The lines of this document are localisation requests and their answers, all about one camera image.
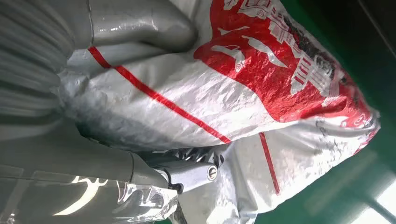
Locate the green conveyor belt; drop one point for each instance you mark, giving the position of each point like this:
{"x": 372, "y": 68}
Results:
{"x": 340, "y": 191}

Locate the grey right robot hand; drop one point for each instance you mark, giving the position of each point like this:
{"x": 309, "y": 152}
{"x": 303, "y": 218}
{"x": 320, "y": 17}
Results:
{"x": 77, "y": 160}

